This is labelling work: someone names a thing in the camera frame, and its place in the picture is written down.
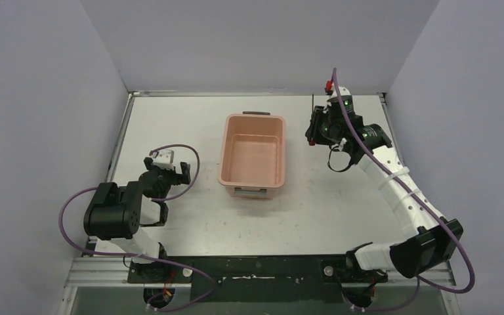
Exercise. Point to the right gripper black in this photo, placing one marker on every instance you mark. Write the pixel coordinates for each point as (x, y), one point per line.
(318, 111)

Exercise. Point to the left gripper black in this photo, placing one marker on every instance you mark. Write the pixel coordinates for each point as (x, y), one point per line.
(176, 174)

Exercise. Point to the red handled screwdriver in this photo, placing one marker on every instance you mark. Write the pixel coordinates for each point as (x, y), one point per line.
(312, 104)

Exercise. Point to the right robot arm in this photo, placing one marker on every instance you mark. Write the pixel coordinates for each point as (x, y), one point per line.
(426, 243)

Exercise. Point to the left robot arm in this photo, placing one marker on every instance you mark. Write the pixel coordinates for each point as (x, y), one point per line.
(119, 214)

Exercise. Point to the pink plastic bin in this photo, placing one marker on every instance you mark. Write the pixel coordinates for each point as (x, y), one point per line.
(253, 155)

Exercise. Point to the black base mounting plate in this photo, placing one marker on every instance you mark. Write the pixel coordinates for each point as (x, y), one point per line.
(254, 279)

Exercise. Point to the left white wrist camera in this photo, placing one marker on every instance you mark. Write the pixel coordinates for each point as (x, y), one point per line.
(165, 158)

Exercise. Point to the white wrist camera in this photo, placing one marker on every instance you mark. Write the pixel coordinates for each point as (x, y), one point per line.
(332, 92)
(165, 158)

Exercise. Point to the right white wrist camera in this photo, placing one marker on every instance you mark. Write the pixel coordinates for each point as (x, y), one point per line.
(332, 92)

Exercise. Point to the aluminium frame rail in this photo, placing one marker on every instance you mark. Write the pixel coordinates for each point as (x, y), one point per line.
(111, 272)

